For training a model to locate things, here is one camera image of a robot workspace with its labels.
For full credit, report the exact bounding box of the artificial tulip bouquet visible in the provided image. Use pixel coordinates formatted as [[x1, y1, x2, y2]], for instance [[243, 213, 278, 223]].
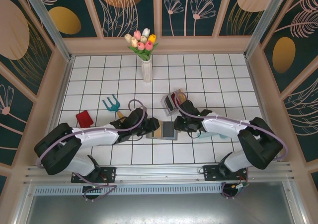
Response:
[[124, 28, 159, 61]]

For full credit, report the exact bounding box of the grey metal panel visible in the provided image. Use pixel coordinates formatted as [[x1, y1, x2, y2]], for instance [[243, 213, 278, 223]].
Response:
[[23, 194, 308, 224]]

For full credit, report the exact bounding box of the red toy shovel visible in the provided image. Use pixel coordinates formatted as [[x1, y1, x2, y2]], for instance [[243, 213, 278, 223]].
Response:
[[76, 109, 94, 128]]

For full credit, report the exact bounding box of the black credit card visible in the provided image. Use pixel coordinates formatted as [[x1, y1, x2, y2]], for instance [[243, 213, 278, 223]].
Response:
[[162, 122, 174, 138], [164, 96, 176, 112]]

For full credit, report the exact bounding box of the teal garden fork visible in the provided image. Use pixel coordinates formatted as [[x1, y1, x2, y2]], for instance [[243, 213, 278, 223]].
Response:
[[102, 94, 125, 119]]

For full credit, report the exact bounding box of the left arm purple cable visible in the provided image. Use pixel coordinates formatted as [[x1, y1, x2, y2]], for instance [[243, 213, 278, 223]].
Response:
[[36, 99, 148, 202]]

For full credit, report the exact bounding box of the slotted cable duct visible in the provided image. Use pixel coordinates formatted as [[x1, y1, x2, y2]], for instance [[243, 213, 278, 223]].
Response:
[[33, 185, 224, 196]]

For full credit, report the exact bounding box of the aluminium mounting rail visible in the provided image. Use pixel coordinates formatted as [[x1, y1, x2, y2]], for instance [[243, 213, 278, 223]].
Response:
[[23, 161, 296, 188]]

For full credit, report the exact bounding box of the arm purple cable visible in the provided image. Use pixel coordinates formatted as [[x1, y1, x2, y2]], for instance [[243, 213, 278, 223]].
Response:
[[173, 92, 289, 199], [36, 99, 148, 202]]

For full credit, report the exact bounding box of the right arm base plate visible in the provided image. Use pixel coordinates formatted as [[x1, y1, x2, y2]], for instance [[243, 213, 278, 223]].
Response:
[[203, 164, 249, 182]]

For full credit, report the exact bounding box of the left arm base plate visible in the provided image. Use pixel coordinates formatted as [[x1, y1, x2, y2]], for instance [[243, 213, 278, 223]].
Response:
[[71, 166, 117, 184]]

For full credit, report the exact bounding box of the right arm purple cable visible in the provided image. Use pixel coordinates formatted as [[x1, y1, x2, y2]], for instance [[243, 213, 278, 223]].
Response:
[[173, 92, 289, 199]]

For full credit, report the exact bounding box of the light teal scoop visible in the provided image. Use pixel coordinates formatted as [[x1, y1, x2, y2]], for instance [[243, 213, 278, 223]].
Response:
[[197, 132, 226, 140]]

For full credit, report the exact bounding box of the white ribbed vase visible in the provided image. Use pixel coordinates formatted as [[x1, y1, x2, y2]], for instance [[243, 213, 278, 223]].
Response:
[[141, 59, 154, 84]]

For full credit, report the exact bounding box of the aluminium frame post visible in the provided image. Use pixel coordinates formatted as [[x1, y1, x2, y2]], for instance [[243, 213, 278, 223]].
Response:
[[19, 0, 74, 62], [244, 0, 291, 58]]

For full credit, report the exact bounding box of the clear box of seed packets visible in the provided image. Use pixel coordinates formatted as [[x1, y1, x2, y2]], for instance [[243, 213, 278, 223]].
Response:
[[160, 89, 186, 117]]

